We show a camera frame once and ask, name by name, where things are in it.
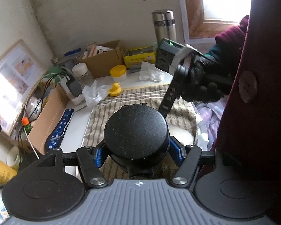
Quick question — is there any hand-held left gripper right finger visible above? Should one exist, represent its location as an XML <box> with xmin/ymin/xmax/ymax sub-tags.
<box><xmin>169</xmin><ymin>137</ymin><xmax>240</xmax><ymax>189</ymax></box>

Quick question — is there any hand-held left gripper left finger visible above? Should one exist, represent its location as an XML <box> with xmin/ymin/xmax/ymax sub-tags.
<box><xmin>36</xmin><ymin>144</ymin><xmax>108</xmax><ymax>189</ymax></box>

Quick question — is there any cream fluffy cloth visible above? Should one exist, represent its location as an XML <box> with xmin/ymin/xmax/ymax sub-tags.
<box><xmin>170</xmin><ymin>125</ymin><xmax>195</xmax><ymax>146</ymax></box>

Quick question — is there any black thermos bottle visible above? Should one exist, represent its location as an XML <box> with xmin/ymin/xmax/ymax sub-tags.
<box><xmin>103</xmin><ymin>103</ymin><xmax>171</xmax><ymax>179</ymax></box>

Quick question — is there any person's right forearm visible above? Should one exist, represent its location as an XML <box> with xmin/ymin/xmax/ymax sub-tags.
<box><xmin>206</xmin><ymin>15</ymin><xmax>251</xmax><ymax>62</ymax></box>

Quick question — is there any green container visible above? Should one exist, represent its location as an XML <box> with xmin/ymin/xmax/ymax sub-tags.
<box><xmin>43</xmin><ymin>66</ymin><xmax>64</xmax><ymax>78</ymax></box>

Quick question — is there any blue lid container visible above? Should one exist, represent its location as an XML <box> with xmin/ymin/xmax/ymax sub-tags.
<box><xmin>64</xmin><ymin>48</ymin><xmax>81</xmax><ymax>57</ymax></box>

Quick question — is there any person's right hand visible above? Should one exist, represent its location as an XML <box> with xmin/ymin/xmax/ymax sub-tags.
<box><xmin>180</xmin><ymin>55</ymin><xmax>225</xmax><ymax>104</ymax></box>

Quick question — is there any crumpled white plastic bag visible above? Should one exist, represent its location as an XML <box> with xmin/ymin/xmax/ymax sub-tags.
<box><xmin>139</xmin><ymin>61</ymin><xmax>165</xmax><ymax>82</ymax></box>

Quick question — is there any striped towel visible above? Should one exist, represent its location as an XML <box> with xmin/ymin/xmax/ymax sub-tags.
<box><xmin>82</xmin><ymin>84</ymin><xmax>198</xmax><ymax>181</ymax></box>

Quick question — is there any yellow tin box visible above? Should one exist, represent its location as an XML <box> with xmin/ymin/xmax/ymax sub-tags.
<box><xmin>123</xmin><ymin>46</ymin><xmax>158</xmax><ymax>69</ymax></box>

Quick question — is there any lavender cloth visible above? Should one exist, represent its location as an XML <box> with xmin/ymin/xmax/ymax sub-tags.
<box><xmin>192</xmin><ymin>96</ymin><xmax>227</xmax><ymax>151</ymax></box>

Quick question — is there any blue polka dot case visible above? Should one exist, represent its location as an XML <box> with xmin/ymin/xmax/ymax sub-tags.
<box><xmin>45</xmin><ymin>108</ymin><xmax>75</xmax><ymax>150</ymax></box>

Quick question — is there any yellow lid jar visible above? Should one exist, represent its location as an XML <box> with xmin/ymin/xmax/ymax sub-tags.
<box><xmin>110</xmin><ymin>65</ymin><xmax>127</xmax><ymax>82</ymax></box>

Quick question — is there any yellow rubber duck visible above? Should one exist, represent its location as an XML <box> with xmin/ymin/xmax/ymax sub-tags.
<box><xmin>108</xmin><ymin>82</ymin><xmax>121</xmax><ymax>96</ymax></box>

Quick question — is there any white power strip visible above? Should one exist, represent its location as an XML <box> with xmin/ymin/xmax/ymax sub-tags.
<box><xmin>58</xmin><ymin>75</ymin><xmax>87</xmax><ymax>106</ymax></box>

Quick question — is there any silver thermos bottle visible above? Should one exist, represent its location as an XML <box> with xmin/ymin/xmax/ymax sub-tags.
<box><xmin>152</xmin><ymin>10</ymin><xmax>177</xmax><ymax>45</ymax></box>

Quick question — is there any crumpled white tissue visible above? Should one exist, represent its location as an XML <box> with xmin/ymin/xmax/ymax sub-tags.
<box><xmin>82</xmin><ymin>81</ymin><xmax>110</xmax><ymax>108</ymax></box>

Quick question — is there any black desk stand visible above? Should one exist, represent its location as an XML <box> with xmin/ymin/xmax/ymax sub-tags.
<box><xmin>0</xmin><ymin>120</ymin><xmax>42</xmax><ymax>169</ymax></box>

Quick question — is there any small cardboard box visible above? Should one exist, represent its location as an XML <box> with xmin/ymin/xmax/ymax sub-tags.
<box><xmin>78</xmin><ymin>40</ymin><xmax>125</xmax><ymax>79</ymax></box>

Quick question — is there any black charger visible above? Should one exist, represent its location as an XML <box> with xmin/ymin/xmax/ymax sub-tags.
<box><xmin>66</xmin><ymin>80</ymin><xmax>82</xmax><ymax>96</ymax></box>

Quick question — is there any green bottle orange cap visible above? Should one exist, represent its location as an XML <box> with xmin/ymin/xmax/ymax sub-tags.
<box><xmin>22</xmin><ymin>117</ymin><xmax>32</xmax><ymax>132</ymax></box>

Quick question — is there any white round appliance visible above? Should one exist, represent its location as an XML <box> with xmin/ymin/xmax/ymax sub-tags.
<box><xmin>26</xmin><ymin>96</ymin><xmax>42</xmax><ymax>118</ymax></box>

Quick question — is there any clear jar white lid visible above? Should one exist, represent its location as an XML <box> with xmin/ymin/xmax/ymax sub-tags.
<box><xmin>72</xmin><ymin>63</ymin><xmax>89</xmax><ymax>87</ymax></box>

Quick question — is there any green white cup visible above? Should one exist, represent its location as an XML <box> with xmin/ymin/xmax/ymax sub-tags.
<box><xmin>7</xmin><ymin>146</ymin><xmax>21</xmax><ymax>170</ymax></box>

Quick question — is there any maroon coat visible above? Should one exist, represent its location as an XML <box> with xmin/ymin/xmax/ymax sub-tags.
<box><xmin>197</xmin><ymin>0</ymin><xmax>281</xmax><ymax>225</ymax></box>

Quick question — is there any yellow cylinder canister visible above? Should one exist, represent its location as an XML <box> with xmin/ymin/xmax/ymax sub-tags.
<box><xmin>0</xmin><ymin>152</ymin><xmax>18</xmax><ymax>185</ymax></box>

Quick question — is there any window frame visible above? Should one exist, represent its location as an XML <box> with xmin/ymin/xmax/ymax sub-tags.
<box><xmin>177</xmin><ymin>0</ymin><xmax>253</xmax><ymax>45</ymax></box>

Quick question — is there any black cable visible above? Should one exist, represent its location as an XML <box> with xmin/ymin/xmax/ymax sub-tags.
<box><xmin>14</xmin><ymin>73</ymin><xmax>71</xmax><ymax>150</ymax></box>

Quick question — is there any wooden picture frame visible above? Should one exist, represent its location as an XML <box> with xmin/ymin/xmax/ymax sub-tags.
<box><xmin>0</xmin><ymin>39</ymin><xmax>47</xmax><ymax>139</ymax></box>

